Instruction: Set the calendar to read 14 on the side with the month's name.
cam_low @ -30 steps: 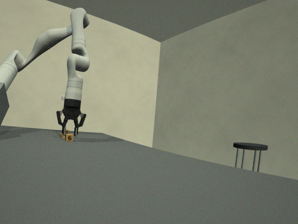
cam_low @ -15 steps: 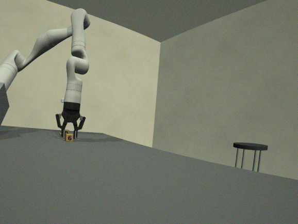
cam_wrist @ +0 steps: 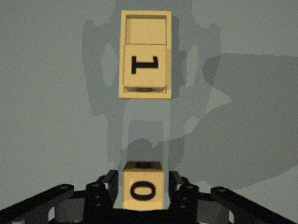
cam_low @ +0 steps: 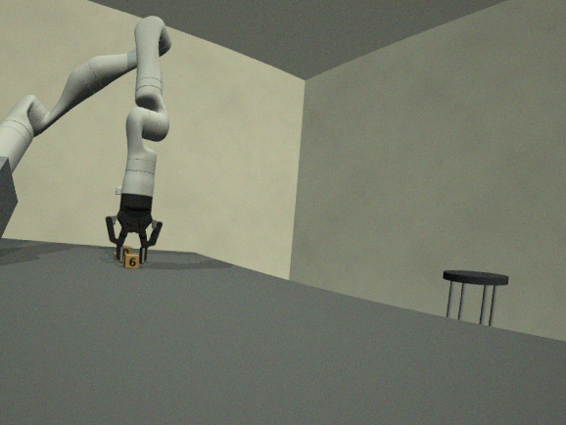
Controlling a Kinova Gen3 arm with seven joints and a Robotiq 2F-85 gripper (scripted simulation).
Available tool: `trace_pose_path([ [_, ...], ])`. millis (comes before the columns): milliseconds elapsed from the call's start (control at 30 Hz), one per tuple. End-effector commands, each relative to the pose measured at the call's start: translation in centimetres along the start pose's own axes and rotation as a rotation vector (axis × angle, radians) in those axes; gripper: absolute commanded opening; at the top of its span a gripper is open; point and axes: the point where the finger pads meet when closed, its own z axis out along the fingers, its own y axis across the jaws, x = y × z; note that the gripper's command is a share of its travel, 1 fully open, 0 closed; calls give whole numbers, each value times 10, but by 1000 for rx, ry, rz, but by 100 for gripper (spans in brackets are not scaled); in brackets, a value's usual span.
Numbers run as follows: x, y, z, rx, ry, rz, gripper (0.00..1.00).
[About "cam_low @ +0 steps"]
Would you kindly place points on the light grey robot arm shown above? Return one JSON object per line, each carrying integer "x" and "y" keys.
{"x": 152, "y": 41}

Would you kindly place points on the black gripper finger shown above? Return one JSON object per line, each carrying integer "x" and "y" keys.
{"x": 111, "y": 221}
{"x": 157, "y": 226}

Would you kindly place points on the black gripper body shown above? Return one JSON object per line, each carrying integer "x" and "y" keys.
{"x": 135, "y": 206}

